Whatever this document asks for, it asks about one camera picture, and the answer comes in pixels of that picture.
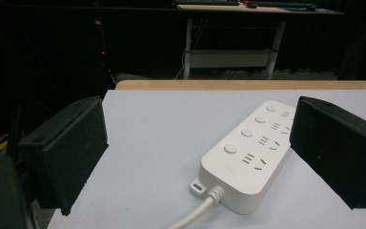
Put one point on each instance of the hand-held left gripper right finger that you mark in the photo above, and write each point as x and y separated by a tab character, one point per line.
336	149

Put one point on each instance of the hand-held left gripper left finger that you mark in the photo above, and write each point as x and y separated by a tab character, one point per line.
73	149

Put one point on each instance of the white power strip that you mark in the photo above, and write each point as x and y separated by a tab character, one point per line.
244	165

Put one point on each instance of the dark stand with red light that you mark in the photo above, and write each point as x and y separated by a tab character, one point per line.
103	52

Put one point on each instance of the desk with white legs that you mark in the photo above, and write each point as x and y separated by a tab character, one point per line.
228	58

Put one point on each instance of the black computer mouse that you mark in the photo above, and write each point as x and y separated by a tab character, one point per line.
251	5

